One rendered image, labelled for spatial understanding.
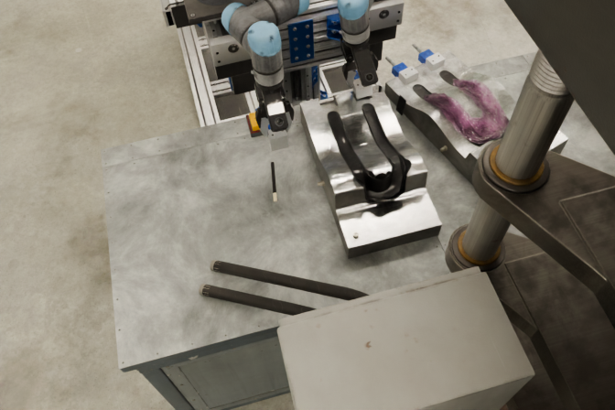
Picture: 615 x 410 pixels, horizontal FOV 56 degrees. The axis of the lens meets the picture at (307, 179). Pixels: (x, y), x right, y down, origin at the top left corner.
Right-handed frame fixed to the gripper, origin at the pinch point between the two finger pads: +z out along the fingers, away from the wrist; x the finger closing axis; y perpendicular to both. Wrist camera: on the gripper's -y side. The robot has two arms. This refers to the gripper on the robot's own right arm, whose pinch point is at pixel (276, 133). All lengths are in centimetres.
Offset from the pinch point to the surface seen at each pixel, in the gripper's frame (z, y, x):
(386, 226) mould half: 8.8, -32.3, -21.6
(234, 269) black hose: 10.5, -32.6, 19.9
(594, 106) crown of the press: -88, -75, -17
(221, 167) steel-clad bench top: 15.0, 4.0, 17.6
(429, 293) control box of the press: -52, -75, -7
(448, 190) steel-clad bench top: 15, -23, -44
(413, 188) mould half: 7.6, -23.8, -32.2
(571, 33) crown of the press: -91, -69, -17
